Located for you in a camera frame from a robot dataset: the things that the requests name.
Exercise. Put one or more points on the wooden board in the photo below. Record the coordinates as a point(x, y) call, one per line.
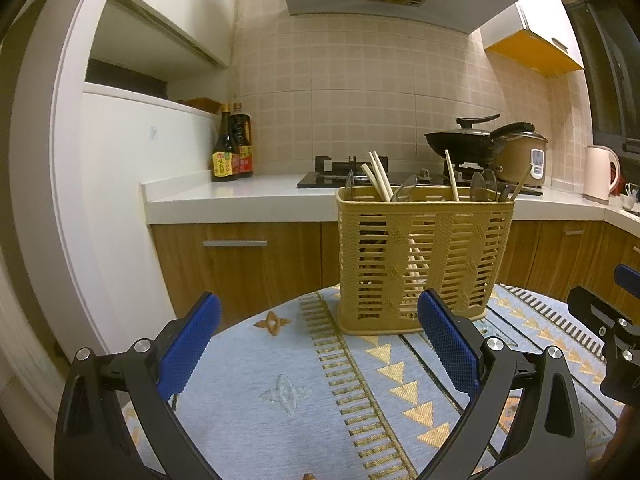
point(202, 105)

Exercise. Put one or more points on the wooden chopstick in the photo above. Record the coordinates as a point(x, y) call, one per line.
point(384, 175)
point(375, 180)
point(452, 175)
point(521, 180)

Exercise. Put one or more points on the beige plastic utensil basket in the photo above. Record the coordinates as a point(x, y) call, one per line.
point(450, 220)

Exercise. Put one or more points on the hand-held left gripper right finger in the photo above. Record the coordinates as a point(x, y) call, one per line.
point(447, 340)

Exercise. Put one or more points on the brown rice cooker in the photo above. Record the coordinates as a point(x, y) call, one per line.
point(522, 160)

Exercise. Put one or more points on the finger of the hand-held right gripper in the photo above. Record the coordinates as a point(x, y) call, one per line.
point(590, 305)
point(627, 276)

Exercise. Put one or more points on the black wok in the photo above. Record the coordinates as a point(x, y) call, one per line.
point(460, 144)

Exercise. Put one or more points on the light blue patterned tablecloth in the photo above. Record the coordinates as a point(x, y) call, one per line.
point(280, 360)

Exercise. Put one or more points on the red label sauce bottle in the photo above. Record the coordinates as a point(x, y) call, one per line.
point(245, 155)

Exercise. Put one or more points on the white tall cabinet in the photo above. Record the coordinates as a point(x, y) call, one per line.
point(125, 185)

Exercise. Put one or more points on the clear plastic spoon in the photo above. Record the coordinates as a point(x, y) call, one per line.
point(404, 189)
point(482, 182)
point(349, 182)

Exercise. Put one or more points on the yellow label sauce bottle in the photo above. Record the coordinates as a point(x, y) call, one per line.
point(225, 160)

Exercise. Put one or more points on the wooden base cabinet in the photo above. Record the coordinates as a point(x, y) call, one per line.
point(280, 270)

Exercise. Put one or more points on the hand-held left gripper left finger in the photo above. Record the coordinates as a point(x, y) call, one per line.
point(192, 345)

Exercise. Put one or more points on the orange white wall cabinet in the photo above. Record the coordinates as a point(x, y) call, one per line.
point(535, 45)

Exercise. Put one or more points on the pink white electric kettle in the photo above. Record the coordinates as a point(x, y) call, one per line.
point(597, 175)

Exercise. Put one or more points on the dark window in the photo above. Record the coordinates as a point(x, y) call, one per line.
point(612, 85)

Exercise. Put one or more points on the glass cup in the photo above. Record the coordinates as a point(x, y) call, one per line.
point(629, 199)

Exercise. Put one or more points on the white kitchen countertop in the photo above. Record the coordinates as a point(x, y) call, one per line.
point(225, 197)

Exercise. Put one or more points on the black gas stove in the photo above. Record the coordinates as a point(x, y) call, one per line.
point(325, 179)

